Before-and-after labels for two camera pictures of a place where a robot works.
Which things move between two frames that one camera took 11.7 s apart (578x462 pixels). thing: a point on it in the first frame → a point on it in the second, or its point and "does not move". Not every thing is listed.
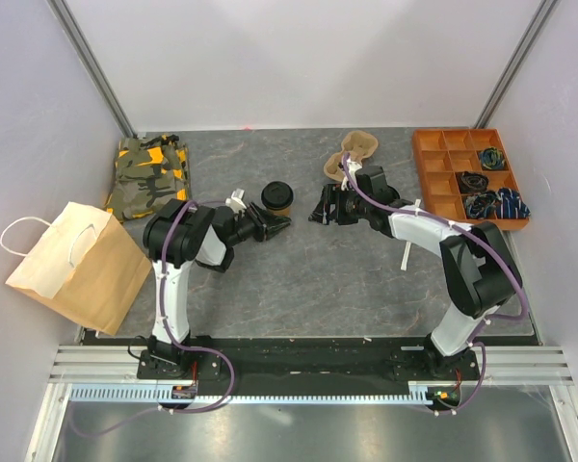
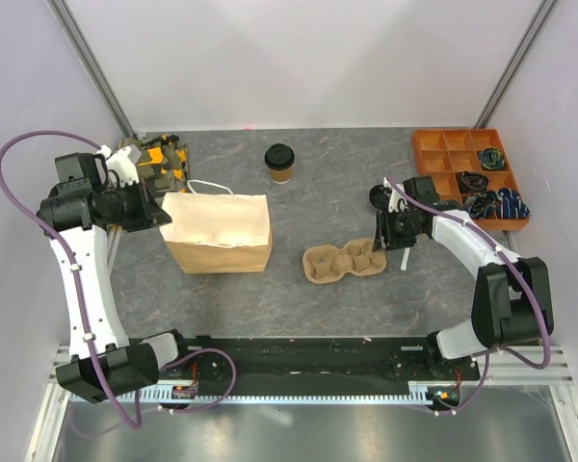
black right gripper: [331, 196] → [392, 241]
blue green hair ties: [491, 158] does not move
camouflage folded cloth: [148, 172] does not move
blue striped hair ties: [501, 204] does not move
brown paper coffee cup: [279, 213] → [281, 176]
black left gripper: [266, 223] → [150, 214]
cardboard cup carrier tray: [357, 144] → [328, 264]
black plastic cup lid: [276, 194] → [279, 157]
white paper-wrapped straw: [408, 243] does not move
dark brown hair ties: [472, 183] does not move
